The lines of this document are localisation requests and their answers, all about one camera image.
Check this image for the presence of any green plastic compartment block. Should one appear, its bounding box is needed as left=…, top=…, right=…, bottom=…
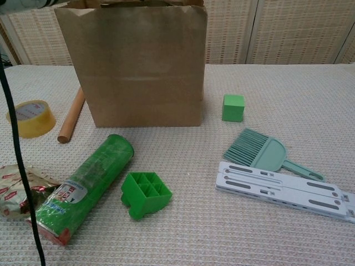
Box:
left=120, top=171, right=173, bottom=221

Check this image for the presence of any green chip can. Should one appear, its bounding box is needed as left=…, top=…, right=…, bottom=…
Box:
left=24, top=134, right=136, bottom=247

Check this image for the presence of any brown paper bag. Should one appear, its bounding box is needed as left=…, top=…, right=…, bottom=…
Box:
left=54, top=0, right=209, bottom=128

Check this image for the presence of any green cube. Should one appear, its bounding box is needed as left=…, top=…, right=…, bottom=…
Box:
left=221, top=94, right=246, bottom=122

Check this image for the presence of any teal mini dustpan brush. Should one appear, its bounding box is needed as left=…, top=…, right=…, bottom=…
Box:
left=222, top=127, right=326, bottom=183

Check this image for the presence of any wooden dowel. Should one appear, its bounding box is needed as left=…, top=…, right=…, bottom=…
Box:
left=57, top=87, right=86, bottom=144

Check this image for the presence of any woven folding screen panel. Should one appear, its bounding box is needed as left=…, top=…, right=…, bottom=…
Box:
left=0, top=8, right=74, bottom=67
left=335, top=24, right=355, bottom=65
left=204, top=0, right=255, bottom=65
left=245, top=0, right=353, bottom=65

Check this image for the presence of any white folding laptop stand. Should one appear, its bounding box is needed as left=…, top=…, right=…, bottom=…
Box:
left=215, top=161, right=355, bottom=224

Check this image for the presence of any beige woven tablecloth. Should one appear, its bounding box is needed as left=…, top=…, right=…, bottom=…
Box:
left=0, top=63, right=355, bottom=266

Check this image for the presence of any yellow packing tape roll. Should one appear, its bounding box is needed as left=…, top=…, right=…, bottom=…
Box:
left=6, top=100, right=57, bottom=139

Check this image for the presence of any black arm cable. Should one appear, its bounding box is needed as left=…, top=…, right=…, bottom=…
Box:
left=0, top=55, right=47, bottom=266

